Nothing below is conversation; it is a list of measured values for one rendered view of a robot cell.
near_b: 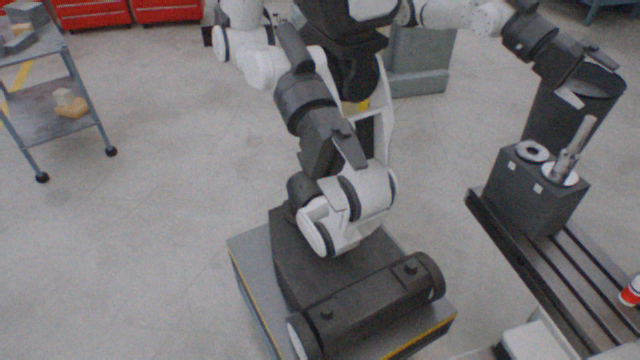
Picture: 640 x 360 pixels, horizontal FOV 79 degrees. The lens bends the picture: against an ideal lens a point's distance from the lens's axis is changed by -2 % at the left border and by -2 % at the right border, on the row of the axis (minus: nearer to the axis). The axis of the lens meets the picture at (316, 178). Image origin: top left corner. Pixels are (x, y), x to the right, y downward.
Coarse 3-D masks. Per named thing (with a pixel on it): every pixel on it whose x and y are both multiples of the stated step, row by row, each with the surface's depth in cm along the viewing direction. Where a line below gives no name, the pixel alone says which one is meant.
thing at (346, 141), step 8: (344, 128) 54; (336, 136) 53; (344, 136) 53; (352, 136) 54; (336, 144) 53; (344, 144) 53; (352, 144) 53; (344, 152) 52; (352, 152) 52; (360, 152) 53; (352, 160) 52; (360, 160) 52; (352, 168) 52; (360, 168) 51
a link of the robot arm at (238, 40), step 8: (232, 32) 84; (240, 32) 84; (248, 32) 85; (256, 32) 86; (264, 32) 86; (232, 40) 84; (240, 40) 84; (248, 40) 85; (256, 40) 86; (264, 40) 86; (272, 40) 87; (232, 48) 84; (240, 48) 82; (232, 56) 85; (240, 56) 81; (232, 64) 87; (240, 64) 82
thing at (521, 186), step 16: (512, 144) 116; (528, 144) 114; (496, 160) 118; (512, 160) 112; (528, 160) 109; (544, 160) 109; (496, 176) 120; (512, 176) 113; (528, 176) 108; (544, 176) 105; (576, 176) 104; (496, 192) 121; (512, 192) 115; (528, 192) 109; (544, 192) 104; (560, 192) 102; (576, 192) 103; (512, 208) 117; (528, 208) 111; (544, 208) 106; (560, 208) 105; (528, 224) 112; (544, 224) 108; (560, 224) 113
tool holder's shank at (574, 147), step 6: (588, 120) 92; (594, 120) 92; (582, 126) 94; (588, 126) 93; (576, 132) 97; (582, 132) 95; (588, 132) 94; (576, 138) 96; (582, 138) 96; (570, 144) 99; (576, 144) 97; (570, 150) 99; (576, 150) 98; (570, 156) 100
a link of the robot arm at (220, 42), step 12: (228, 0) 79; (240, 0) 78; (252, 0) 79; (216, 12) 84; (228, 12) 81; (240, 12) 80; (252, 12) 81; (264, 12) 85; (216, 24) 86; (228, 24) 83; (240, 24) 83; (252, 24) 84; (264, 24) 87; (216, 36) 84; (216, 48) 86; (228, 48) 84; (228, 60) 86
